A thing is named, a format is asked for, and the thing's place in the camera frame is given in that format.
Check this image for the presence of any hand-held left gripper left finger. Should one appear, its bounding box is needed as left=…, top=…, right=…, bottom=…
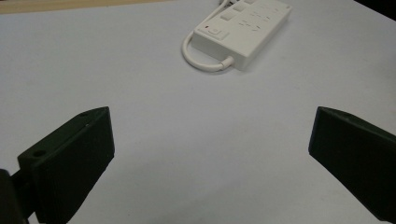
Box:
left=11, top=105, right=116, bottom=224

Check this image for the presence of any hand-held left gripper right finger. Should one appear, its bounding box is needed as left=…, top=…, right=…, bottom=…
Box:
left=308, top=105, right=396, bottom=224

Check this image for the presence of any white power strip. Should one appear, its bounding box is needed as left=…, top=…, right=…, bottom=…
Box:
left=191, top=0, right=293, bottom=71

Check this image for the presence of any white power strip cable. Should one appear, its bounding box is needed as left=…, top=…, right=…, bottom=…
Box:
left=181, top=0, right=235, bottom=73

